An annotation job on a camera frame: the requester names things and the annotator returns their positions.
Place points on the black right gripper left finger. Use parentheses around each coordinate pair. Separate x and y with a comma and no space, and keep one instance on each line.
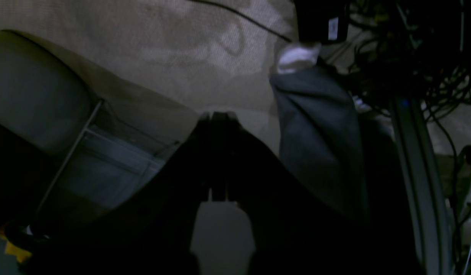
(150,234)

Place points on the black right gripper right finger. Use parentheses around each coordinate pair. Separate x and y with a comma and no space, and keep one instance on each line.
(298,234)

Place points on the grey trouser leg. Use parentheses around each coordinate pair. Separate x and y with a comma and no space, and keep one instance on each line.
(320,141)

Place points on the white sock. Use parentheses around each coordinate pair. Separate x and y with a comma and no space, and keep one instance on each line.
(297,56)

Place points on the grey rounded chair seat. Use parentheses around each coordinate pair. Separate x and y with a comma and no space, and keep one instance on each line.
(41,99)

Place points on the black device with label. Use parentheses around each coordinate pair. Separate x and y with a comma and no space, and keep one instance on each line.
(325,21)

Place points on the grey aluminium frame post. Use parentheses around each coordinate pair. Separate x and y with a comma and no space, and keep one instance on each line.
(426,199)

